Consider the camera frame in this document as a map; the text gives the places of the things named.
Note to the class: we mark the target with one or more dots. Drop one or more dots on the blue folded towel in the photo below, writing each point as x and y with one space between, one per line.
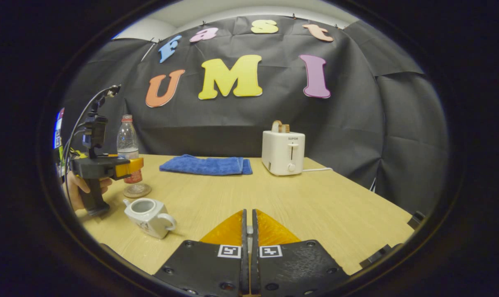
204 165

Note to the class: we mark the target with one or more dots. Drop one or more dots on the computer monitor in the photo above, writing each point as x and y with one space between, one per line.
58 130

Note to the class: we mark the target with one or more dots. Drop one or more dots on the white toaster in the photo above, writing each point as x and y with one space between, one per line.
282 154

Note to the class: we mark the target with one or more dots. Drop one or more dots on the black backdrop cloth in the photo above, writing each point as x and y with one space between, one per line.
253 119

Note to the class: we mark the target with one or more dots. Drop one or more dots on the bread slice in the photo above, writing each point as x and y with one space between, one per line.
279 126

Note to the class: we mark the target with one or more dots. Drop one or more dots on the clear plastic water bottle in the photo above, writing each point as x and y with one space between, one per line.
128 140

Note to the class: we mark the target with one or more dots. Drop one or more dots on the round cork coaster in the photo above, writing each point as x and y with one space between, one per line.
139 191

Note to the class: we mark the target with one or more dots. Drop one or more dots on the white teacup lid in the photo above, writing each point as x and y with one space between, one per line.
249 231

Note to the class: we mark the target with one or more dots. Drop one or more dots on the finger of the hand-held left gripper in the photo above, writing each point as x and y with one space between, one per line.
130 167

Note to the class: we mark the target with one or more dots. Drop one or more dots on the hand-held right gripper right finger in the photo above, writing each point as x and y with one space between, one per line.
295 268

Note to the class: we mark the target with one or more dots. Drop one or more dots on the black table edge clamp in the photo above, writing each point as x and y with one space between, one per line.
377 256
416 220

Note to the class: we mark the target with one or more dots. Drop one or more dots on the white ceramic teacup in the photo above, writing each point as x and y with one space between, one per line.
148 220

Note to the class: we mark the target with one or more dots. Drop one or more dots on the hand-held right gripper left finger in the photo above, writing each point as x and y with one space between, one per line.
204 268

